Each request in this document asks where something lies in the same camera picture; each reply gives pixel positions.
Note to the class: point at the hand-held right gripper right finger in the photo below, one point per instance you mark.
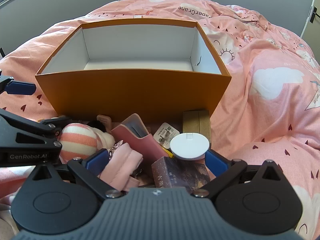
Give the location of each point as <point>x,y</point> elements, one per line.
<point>215,163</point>

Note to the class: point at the grey wall power strip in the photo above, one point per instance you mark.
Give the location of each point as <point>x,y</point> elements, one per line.
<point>313,14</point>

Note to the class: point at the pink leather case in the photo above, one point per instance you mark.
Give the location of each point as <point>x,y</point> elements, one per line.
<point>147,147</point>

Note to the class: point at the brown printed box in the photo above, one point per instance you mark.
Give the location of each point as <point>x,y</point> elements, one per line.
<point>175,175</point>

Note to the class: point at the pink fabric pouch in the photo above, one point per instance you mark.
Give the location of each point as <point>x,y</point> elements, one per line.
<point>122,165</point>

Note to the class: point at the tan cardboard box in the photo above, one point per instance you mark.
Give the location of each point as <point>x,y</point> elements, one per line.
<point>196,122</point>

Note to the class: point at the pink printed blanket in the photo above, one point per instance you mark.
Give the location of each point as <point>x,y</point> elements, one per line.
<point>275,130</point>

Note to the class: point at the white label packet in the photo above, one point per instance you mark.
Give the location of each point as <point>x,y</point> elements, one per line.
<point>165,132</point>

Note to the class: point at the striped plush toy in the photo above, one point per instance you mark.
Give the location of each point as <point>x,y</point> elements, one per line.
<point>77,140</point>

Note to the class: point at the white round container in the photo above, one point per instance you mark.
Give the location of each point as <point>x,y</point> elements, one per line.
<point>190,146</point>

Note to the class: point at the orange cardboard box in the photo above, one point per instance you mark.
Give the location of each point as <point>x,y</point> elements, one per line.
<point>125,92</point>

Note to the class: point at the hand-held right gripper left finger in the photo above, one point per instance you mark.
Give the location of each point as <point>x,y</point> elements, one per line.
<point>96,162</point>

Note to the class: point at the small yellow item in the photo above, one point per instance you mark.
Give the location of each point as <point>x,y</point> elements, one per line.
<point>168,153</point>

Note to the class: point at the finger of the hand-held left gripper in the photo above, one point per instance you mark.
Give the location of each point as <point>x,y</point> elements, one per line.
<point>30,130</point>
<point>21,88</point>

